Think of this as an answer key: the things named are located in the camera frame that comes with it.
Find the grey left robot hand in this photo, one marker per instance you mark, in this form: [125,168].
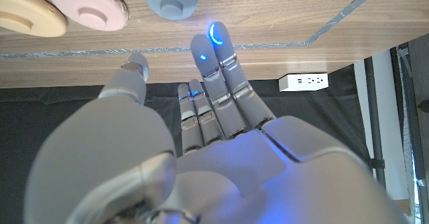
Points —
[254,177]

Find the black backdrop curtain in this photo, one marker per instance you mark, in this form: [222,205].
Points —
[318,116]

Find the white power strip box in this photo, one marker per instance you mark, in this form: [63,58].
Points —
[301,82]

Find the black backdrop stand pole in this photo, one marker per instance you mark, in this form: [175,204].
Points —
[374,123]

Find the grey tape outline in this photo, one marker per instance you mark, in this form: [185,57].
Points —
[67,53]

